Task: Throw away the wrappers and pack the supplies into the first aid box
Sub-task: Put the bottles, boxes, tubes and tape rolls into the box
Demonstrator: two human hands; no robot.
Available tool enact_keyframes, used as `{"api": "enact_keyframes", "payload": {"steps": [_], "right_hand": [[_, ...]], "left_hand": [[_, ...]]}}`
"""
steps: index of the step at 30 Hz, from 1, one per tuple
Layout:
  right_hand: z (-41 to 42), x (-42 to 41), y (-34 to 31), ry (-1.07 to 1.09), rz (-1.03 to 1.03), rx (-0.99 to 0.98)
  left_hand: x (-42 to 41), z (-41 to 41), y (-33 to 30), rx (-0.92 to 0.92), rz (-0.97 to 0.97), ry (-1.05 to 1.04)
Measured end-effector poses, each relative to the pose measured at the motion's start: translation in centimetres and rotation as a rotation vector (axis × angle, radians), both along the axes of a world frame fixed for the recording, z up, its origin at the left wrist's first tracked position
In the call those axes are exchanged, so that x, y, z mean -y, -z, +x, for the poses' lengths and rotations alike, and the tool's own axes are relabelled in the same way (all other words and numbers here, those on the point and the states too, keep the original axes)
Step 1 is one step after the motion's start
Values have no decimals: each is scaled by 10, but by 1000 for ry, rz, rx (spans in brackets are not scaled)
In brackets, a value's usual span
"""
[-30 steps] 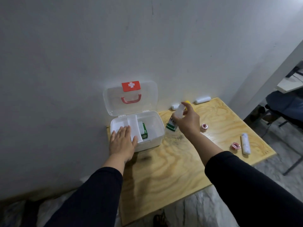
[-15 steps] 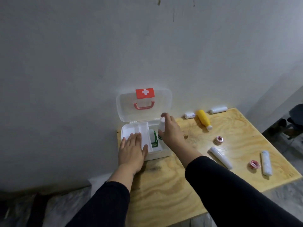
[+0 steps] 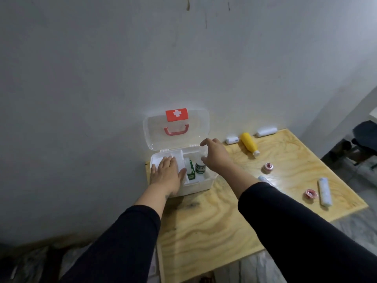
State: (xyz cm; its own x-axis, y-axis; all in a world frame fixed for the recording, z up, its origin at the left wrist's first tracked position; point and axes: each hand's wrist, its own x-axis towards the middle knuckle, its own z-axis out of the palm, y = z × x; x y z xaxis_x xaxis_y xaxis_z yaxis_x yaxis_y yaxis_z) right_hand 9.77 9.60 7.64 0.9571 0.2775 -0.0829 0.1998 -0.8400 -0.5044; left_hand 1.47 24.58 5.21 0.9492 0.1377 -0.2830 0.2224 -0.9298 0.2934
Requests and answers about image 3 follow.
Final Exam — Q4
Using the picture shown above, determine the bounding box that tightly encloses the person's left hand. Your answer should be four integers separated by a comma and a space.
150, 156, 187, 197

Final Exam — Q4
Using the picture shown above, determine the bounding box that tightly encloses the person's right hand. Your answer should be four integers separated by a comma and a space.
200, 138, 234, 174

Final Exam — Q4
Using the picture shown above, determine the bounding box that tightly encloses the white tray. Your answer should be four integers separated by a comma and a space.
151, 150, 189, 185

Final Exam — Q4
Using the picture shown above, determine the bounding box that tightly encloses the person's left forearm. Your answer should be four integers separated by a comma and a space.
60, 186, 178, 283

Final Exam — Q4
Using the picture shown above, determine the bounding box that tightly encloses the person's right forearm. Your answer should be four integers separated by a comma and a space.
219, 161, 377, 283

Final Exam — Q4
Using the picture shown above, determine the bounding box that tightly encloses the white first aid box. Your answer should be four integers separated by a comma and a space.
143, 107, 219, 198

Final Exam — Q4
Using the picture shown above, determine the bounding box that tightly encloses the yellow bottle with white cap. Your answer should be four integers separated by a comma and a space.
240, 132, 261, 158

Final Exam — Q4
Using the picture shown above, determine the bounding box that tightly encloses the white wrapped packet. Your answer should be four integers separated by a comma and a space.
258, 175, 277, 187

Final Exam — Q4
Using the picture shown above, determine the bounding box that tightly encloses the long white bandage roll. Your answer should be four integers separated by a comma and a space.
256, 127, 278, 138

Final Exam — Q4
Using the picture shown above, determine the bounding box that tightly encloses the wrapped white gauze roll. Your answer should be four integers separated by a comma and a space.
318, 177, 333, 207

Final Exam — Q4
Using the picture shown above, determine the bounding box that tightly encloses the black chair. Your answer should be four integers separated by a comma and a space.
330, 121, 377, 170

